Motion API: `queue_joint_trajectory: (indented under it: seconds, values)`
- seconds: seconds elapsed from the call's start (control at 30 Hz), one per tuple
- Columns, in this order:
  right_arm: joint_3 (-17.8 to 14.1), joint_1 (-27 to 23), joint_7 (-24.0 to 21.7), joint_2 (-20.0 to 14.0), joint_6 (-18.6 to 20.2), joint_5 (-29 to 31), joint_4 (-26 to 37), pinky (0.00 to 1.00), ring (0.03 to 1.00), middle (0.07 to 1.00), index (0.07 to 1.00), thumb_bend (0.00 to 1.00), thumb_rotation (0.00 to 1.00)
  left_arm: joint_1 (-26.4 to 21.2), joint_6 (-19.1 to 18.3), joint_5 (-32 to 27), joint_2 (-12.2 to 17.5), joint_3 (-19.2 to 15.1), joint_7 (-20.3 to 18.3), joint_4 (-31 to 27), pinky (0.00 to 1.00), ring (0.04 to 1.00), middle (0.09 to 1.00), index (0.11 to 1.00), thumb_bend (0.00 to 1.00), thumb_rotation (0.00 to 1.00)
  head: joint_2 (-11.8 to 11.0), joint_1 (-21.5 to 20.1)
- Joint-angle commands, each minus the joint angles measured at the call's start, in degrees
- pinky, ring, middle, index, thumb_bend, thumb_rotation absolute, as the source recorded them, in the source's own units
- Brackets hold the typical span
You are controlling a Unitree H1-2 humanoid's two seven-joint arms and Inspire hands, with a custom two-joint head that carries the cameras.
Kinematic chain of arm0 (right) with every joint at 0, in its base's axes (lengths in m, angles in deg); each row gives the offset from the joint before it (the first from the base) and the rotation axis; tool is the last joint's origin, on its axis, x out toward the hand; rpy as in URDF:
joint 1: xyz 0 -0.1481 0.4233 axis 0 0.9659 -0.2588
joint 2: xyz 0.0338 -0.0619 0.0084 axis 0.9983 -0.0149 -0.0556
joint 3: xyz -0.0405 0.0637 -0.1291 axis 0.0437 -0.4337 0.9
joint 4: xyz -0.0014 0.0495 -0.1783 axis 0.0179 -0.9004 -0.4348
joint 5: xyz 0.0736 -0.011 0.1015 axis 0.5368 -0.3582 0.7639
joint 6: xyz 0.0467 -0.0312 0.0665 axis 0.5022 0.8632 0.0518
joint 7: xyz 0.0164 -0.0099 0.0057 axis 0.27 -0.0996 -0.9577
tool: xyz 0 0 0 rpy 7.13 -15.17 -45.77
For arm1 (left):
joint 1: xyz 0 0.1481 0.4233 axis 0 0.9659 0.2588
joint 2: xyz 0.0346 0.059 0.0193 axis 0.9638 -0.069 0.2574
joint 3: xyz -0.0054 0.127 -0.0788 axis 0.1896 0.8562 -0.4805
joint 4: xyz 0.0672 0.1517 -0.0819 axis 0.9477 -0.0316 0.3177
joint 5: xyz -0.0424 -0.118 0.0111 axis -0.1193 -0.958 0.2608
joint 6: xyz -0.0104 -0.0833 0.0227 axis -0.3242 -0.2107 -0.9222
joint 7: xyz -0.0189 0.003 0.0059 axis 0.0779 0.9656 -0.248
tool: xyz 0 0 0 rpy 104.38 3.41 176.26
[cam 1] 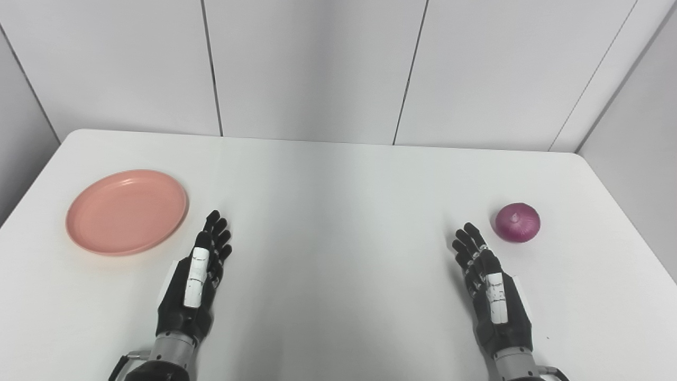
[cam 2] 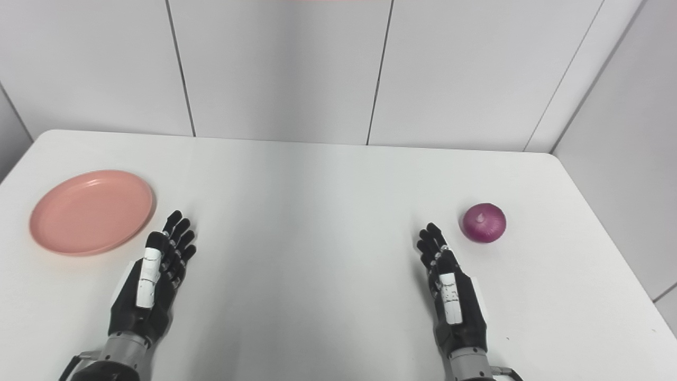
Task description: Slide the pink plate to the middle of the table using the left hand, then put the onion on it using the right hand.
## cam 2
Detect purple red onion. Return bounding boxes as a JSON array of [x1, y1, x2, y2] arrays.
[[462, 203, 507, 244]]

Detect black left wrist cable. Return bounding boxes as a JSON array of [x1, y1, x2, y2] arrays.
[[57, 355, 85, 381]]

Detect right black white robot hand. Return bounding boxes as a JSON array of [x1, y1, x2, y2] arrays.
[[416, 222, 488, 356]]

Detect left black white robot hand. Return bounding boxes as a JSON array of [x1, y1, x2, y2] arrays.
[[108, 211, 197, 345]]

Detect pink round plate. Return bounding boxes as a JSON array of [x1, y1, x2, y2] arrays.
[[29, 169, 157, 257]]

